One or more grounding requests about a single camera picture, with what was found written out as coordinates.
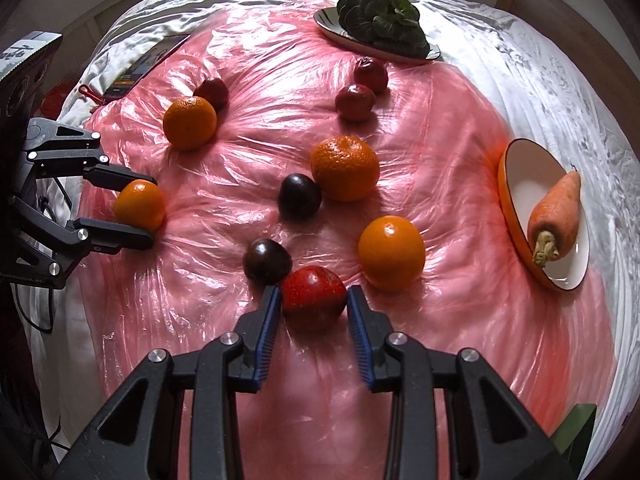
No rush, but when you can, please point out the pink plastic sheet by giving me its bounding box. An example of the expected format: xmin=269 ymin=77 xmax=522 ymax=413
xmin=77 ymin=1 xmax=618 ymax=480

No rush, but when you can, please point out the striped plate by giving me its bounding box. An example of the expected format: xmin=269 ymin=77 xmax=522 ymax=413
xmin=314 ymin=6 xmax=442 ymax=65

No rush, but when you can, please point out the small orange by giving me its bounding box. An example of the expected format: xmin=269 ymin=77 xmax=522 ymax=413
xmin=113 ymin=179 xmax=166 ymax=233

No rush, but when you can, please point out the red apple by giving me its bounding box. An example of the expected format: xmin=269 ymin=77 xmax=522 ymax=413
xmin=280 ymin=266 xmax=347 ymax=333

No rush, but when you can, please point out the dark red plum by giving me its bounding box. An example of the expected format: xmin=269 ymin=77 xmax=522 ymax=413
xmin=193 ymin=78 xmax=229 ymax=113

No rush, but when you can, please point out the orange rimmed white bowl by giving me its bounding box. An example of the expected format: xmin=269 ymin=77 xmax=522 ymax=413
xmin=498 ymin=139 xmax=590 ymax=292

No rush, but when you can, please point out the green tray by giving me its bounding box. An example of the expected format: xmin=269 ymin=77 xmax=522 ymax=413
xmin=550 ymin=403 xmax=598 ymax=476

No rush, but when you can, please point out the orange carrot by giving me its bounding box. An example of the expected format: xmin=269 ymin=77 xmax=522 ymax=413
xmin=527 ymin=170 xmax=582 ymax=268

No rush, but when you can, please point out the dark green leafy vegetable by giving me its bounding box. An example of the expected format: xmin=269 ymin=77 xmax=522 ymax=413
xmin=336 ymin=0 xmax=431 ymax=58

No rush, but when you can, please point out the white bed sheet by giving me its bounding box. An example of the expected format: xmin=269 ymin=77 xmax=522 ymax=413
xmin=18 ymin=0 xmax=639 ymax=477

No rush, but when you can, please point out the dark plum front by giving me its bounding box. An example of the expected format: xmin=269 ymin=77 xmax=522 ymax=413
xmin=243 ymin=238 xmax=293 ymax=286

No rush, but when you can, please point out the large textured orange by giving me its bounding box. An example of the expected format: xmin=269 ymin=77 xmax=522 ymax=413
xmin=310 ymin=136 xmax=380 ymax=202

